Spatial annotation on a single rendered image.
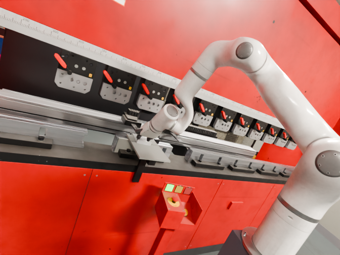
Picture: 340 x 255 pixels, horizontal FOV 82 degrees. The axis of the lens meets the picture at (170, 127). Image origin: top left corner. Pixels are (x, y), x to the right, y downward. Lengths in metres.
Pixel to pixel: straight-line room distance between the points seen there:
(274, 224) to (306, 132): 0.30
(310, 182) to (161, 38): 0.87
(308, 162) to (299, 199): 0.13
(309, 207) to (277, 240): 0.14
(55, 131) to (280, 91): 0.99
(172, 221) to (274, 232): 0.57
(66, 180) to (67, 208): 0.18
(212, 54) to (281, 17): 0.86
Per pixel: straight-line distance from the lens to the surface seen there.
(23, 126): 1.13
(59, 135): 1.13
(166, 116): 0.87
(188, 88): 0.85
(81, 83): 1.03
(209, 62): 0.83
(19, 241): 1.38
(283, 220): 0.73
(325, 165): 0.61
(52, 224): 1.32
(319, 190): 0.67
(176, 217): 1.14
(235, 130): 1.58
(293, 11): 1.69
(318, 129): 0.75
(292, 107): 0.69
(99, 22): 1.02
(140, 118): 1.17
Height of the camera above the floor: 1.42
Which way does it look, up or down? 15 degrees down
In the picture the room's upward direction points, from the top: 22 degrees clockwise
